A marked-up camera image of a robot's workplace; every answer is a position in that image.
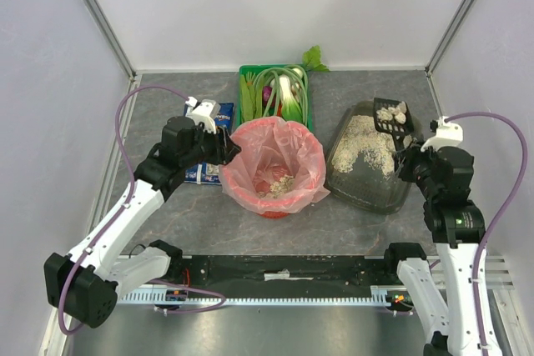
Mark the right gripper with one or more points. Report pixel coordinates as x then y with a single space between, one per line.
407 162

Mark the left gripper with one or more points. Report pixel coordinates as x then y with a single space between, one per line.
221 146

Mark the black litter scoop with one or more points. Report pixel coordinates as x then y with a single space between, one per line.
394 129

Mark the pink plastic bag liner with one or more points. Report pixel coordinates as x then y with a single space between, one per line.
271 156

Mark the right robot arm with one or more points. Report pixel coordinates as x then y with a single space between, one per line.
458 321

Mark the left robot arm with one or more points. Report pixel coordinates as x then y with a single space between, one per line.
88 281

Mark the dark translucent litter box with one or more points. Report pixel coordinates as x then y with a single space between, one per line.
364 187

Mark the blue Doritos chip bag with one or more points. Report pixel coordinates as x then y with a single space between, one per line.
206 173

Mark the green lettuce leaf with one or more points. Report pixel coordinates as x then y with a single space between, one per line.
250 101

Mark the purple onion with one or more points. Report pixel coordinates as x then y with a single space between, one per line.
266 93

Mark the green long beans bundle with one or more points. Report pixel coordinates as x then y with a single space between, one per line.
260 80

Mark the white bok choy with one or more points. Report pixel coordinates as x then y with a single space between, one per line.
288 89

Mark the green vegetable tray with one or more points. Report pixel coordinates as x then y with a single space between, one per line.
246 71

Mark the green leaf sprig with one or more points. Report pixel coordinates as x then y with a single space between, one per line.
311 60

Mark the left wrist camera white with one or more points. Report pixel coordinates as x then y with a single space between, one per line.
204 112

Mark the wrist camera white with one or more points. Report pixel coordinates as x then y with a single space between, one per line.
204 112
446 134

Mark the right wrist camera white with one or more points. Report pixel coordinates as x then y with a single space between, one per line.
446 134

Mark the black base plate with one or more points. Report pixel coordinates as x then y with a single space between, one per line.
262 276

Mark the white cable duct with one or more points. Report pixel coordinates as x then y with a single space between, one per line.
163 296

